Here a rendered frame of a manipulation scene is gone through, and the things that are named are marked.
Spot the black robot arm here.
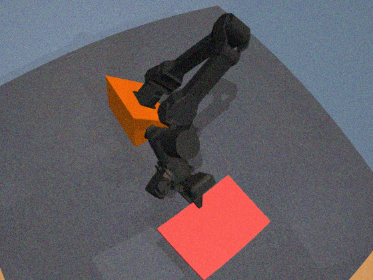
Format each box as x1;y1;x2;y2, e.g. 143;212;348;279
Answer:
133;13;250;199

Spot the red box lid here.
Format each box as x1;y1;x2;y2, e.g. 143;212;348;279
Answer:
157;176;270;280

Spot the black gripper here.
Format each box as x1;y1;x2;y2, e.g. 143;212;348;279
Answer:
157;157;216;209

